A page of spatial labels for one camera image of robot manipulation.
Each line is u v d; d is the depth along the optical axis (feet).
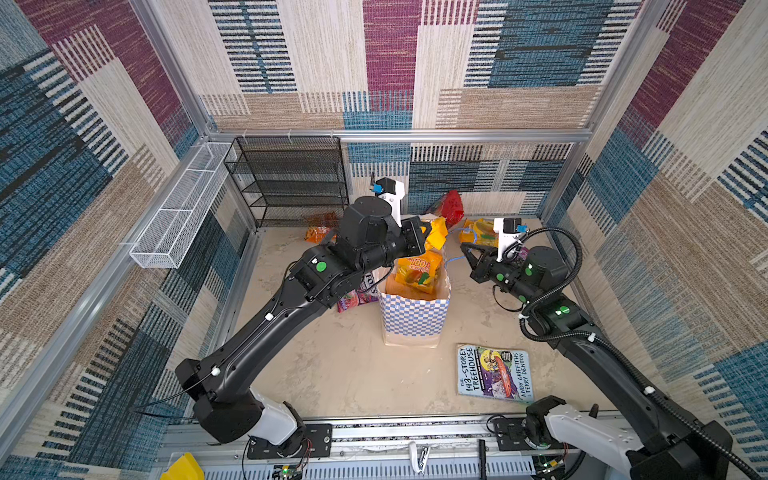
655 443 1.32
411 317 2.39
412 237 1.68
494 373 2.66
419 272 3.08
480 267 2.05
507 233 2.01
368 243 1.45
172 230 3.05
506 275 1.99
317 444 2.40
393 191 1.77
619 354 1.52
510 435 2.40
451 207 3.56
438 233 2.00
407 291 3.22
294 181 3.63
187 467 2.28
